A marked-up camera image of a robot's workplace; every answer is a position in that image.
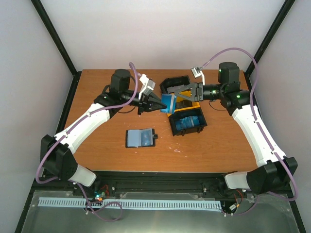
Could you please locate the left black frame post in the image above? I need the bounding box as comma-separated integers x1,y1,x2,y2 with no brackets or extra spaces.
30,0,82,76

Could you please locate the right black frame post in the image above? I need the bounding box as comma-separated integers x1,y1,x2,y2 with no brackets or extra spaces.
244,0,296,76

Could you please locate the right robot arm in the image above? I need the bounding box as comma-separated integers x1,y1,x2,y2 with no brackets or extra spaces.
174,62,298,194

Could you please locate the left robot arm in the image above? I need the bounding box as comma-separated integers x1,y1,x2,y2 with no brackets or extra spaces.
37,65,166,196

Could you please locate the blue cards stack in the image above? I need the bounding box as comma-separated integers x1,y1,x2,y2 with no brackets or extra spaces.
175,116,200,131

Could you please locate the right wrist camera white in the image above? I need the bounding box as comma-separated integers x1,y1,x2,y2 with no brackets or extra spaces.
190,67,205,85

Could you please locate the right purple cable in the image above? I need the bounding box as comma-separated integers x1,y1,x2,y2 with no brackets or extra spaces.
200,48,299,216

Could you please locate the black leather card holder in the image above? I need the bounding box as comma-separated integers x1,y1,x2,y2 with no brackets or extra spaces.
125,128,158,148

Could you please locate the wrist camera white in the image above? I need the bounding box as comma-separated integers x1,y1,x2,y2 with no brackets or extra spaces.
190,67,205,85
138,74,155,100

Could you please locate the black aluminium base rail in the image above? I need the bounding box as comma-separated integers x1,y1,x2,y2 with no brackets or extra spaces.
31,171,291,200

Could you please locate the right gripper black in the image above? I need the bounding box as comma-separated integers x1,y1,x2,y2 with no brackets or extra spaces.
174,82,224,102

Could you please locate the light blue cable duct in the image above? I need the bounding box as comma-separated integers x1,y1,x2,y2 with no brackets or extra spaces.
37,197,222,212

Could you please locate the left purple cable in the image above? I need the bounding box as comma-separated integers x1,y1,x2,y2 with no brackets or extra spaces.
35,62,139,184

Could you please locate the green led circuit board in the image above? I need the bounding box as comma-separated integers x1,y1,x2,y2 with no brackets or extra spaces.
94,190,109,201

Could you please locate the white cards stack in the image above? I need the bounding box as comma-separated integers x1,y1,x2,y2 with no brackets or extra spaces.
167,85,185,94

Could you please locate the yellow bin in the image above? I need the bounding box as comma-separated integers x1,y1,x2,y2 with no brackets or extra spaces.
174,96,200,112

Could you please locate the black frame post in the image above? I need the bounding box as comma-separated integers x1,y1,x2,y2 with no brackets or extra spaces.
244,0,296,76
30,0,82,76

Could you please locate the black bin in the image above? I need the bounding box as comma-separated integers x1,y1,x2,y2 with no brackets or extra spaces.
168,108,207,136
159,75,190,94

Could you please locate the blue VIP card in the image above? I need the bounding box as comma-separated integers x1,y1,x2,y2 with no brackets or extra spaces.
141,130,152,146

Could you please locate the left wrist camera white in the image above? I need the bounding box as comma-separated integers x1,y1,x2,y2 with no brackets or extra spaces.
138,74,155,100

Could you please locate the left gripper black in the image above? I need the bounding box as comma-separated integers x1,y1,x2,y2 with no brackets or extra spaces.
122,90,168,116

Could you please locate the purple cable loop bottom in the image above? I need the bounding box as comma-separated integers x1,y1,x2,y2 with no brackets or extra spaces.
72,181,124,223

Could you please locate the black cards stack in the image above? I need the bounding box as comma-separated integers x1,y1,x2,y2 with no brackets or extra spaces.
175,100,192,110

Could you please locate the blue cards bundle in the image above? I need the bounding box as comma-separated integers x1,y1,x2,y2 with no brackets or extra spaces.
160,94,176,114

